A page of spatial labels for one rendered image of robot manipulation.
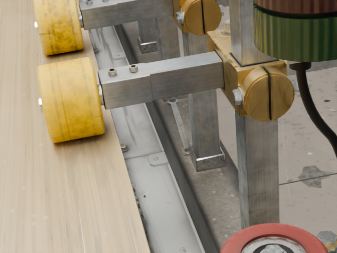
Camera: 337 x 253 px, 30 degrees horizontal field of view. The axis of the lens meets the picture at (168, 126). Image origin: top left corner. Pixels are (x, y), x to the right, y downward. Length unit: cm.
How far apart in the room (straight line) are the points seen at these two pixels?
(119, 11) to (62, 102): 29
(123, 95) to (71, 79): 6
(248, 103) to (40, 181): 21
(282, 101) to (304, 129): 186
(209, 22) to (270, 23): 50
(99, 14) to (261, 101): 34
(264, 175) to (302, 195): 143
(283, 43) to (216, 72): 33
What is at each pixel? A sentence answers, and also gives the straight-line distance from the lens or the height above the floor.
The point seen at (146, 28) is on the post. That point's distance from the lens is 137.
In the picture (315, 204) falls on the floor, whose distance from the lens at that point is 206.
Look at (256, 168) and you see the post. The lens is 66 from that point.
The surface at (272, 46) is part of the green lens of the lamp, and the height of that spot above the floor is 109.
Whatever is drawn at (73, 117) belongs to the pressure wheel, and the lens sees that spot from 61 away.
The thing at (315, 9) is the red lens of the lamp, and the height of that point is 111.
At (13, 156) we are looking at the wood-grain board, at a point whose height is 90.
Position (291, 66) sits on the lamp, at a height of 107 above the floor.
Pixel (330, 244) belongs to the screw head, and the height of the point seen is 88.
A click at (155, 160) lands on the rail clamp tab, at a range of 113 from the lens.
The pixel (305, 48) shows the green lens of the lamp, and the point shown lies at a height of 109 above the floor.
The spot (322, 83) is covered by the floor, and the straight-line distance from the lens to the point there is 283.
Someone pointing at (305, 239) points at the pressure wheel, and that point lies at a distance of 48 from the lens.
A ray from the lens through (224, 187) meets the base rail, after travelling 90.
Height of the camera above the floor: 121
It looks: 29 degrees down
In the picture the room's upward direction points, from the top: 7 degrees counter-clockwise
